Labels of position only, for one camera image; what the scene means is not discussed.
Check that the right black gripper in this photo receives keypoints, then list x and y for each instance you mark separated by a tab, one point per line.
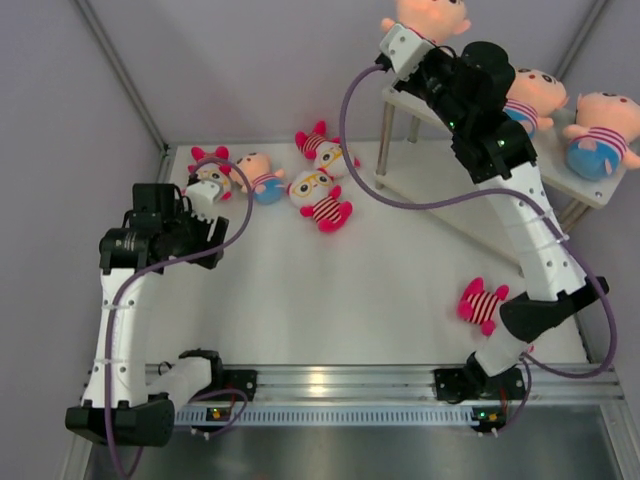
433	57

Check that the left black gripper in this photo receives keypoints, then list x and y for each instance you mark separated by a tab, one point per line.
203	227

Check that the orange doll table back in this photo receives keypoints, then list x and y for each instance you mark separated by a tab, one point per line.
258	178

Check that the orange doll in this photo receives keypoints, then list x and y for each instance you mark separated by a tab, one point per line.
599	140
434	20

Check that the white doll glasses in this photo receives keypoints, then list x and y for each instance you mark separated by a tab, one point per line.
317	197

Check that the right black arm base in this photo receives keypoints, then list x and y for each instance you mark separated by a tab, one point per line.
457	385

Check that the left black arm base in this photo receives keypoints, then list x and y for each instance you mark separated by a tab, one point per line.
232	384

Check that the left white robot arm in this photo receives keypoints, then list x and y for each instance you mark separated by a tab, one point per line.
119	405

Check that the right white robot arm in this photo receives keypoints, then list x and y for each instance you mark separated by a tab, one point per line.
502	164

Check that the white two-tier shelf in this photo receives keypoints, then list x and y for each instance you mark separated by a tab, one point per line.
416	162

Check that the white doll back left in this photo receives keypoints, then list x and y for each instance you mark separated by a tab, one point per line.
206	167

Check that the white doll back centre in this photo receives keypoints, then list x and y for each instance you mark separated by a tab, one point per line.
323	152

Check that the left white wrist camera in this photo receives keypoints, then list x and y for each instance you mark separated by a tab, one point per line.
204	194

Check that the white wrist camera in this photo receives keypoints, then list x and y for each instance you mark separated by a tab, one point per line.
405	49
204	194

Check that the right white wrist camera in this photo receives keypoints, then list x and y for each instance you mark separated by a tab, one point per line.
405	49

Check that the aluminium front rail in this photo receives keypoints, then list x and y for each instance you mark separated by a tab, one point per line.
414	383

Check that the white slotted cable duct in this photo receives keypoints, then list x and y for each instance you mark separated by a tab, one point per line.
281	416

